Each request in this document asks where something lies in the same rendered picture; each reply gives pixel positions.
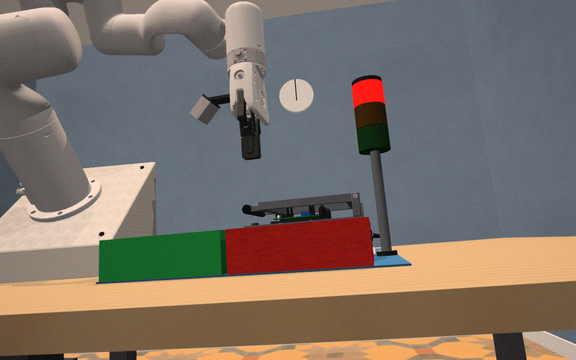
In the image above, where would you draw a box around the green circuit board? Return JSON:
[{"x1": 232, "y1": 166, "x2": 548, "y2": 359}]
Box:
[{"x1": 273, "y1": 211, "x2": 319, "y2": 221}]

